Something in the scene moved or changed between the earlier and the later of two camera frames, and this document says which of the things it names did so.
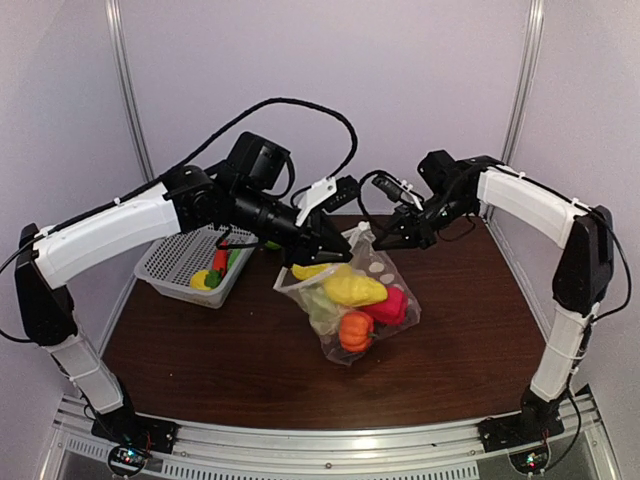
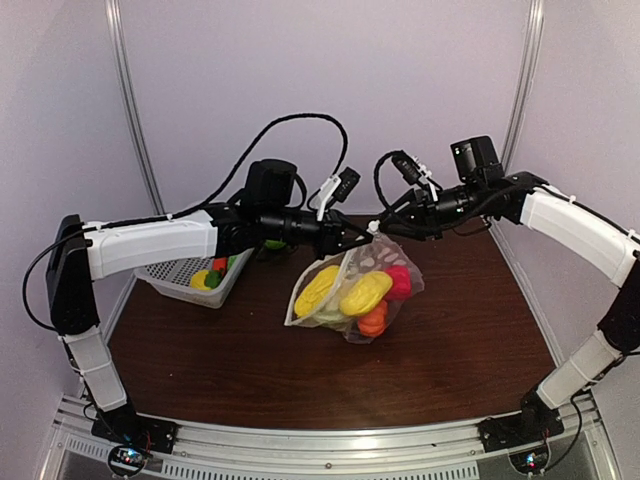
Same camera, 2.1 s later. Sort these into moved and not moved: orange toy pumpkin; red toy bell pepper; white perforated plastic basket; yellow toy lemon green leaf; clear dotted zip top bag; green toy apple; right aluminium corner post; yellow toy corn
Moved: red toy bell pepper; yellow toy corn; orange toy pumpkin; clear dotted zip top bag
Not moved: right aluminium corner post; yellow toy lemon green leaf; green toy apple; white perforated plastic basket
